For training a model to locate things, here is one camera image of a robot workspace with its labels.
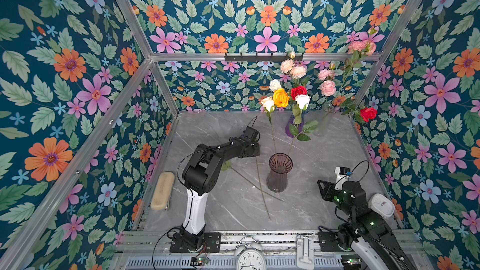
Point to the black hook rail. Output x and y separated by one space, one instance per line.
275 57

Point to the white round device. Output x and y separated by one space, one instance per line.
382 205

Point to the cream rose flower bunch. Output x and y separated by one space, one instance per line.
295 69

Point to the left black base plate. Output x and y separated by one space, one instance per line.
186 243

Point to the clear ribbed glass vase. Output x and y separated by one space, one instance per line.
325 117

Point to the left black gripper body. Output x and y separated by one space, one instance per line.
254 150

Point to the white clamp bracket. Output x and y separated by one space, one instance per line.
305 259

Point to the orange rose flower stem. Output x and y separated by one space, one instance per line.
281 98

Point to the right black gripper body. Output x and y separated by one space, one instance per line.
330 194

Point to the pink bud flower stem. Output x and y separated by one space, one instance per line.
358 50

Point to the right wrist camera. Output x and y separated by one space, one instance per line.
342 175

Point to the large red rose stem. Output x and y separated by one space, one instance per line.
297 91

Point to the white alarm clock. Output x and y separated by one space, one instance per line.
250 256

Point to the dark maroon glass vase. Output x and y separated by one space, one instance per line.
280 165

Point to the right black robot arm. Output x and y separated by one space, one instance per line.
365 231

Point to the pink carnation flower stem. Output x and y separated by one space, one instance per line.
327 77

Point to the cream white rose stem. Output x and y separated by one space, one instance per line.
268 105

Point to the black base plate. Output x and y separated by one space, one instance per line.
186 243
328 241

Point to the white rosebud flower stem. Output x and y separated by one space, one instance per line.
275 85

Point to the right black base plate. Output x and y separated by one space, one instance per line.
328 241

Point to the red rose flower stem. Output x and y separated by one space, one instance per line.
360 113

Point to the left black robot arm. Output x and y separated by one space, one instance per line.
201 175

